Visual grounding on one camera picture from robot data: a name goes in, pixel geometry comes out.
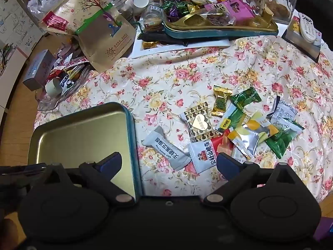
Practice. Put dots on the white red-print snack packet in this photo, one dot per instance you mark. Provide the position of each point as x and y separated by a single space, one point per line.
203 157

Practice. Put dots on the purple object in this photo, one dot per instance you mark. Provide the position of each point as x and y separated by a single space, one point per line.
324 230

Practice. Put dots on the pile of foil candies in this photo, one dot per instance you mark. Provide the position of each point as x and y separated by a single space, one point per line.
177 9

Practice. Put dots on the black white snack packet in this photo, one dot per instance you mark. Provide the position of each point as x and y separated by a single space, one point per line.
285 110

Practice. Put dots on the green leaf-print snack packet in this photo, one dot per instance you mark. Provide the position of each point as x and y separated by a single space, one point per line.
282 138

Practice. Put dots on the gold heart-print chocolate packet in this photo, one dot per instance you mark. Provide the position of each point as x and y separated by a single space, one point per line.
200 122

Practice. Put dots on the clear packet of dark nuts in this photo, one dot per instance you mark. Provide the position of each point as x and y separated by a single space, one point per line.
218 18

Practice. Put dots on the small white cup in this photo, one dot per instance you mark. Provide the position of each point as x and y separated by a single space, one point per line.
53 87

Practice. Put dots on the small clear cookie jar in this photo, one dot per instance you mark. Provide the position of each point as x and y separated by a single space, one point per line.
152 18

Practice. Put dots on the dark green foil candy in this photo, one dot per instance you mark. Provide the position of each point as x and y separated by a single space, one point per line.
245 96

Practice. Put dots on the red pink packet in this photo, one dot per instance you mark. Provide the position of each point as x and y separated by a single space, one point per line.
54 22

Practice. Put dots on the grey cardboard box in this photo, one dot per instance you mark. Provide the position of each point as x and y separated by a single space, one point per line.
39 67

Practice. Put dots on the clear plastic bag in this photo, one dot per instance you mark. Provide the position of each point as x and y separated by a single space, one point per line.
44 1

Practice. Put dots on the blue-rimmed gold tin tray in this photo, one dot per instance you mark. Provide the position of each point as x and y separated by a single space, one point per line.
78 135

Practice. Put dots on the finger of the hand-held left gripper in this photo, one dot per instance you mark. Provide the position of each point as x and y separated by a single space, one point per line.
23 170

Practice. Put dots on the white rectangular tray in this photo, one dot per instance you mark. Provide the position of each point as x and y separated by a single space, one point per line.
182 48

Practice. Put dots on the clear glass dish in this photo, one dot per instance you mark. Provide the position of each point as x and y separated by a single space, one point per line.
52 104

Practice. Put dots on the gold foil candy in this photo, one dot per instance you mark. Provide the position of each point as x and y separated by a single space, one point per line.
221 101

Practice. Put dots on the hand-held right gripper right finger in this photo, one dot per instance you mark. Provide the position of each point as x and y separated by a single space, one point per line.
226 164

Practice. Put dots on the grey white snack packet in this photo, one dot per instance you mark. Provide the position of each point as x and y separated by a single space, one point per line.
166 149

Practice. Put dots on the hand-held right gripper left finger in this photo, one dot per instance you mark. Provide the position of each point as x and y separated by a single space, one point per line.
110 162

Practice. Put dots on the illustrated book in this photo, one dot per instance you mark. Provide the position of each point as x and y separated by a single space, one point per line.
299 44

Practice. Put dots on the white remote control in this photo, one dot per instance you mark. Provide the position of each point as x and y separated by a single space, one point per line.
308 28

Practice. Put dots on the large glass cookie jar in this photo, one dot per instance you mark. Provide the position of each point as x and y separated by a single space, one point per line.
281 7

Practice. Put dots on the white lidded jar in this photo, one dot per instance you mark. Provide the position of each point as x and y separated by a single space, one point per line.
140 1

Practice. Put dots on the pile of colourful clutter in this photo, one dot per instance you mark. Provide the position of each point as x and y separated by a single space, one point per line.
5 57

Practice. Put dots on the green yellow-label snack packet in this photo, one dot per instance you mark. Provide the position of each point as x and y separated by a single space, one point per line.
231 117

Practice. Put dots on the white cardboard box with drawings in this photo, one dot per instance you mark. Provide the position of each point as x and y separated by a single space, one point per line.
15 23

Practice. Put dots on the gold wrapped candy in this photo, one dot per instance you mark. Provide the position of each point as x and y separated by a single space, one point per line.
150 44

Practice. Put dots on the pink snack packet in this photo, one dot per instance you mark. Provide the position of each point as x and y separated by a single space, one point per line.
234 7

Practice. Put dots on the kraft paper bag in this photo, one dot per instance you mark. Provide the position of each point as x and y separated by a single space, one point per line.
104 44

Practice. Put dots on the gold teal snack tin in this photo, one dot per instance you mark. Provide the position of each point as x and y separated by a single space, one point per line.
195 20

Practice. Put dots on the pile of snack wrappers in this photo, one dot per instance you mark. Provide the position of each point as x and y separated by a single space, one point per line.
70 67

